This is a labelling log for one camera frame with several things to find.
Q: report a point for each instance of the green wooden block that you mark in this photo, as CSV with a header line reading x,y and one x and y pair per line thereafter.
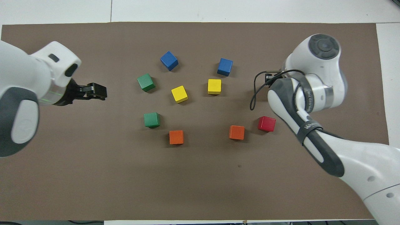
x,y
146,82
152,120

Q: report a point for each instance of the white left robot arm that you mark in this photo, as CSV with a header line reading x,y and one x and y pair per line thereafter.
x,y
22,81

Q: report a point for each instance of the blue wooden block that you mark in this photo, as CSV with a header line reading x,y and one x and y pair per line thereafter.
x,y
225,67
169,60

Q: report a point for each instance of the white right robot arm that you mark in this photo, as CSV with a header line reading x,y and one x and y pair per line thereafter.
x,y
315,87

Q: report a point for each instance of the red wooden block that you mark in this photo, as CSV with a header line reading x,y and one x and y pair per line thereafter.
x,y
266,123

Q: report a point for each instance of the orange wooden block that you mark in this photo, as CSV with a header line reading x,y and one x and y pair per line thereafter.
x,y
176,137
236,132

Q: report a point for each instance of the yellow wooden block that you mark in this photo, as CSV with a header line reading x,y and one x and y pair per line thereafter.
x,y
214,86
179,94

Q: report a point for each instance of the brown table mat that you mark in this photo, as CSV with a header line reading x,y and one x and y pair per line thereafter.
x,y
125,187

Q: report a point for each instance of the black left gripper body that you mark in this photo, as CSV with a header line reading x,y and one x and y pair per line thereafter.
x,y
72,93

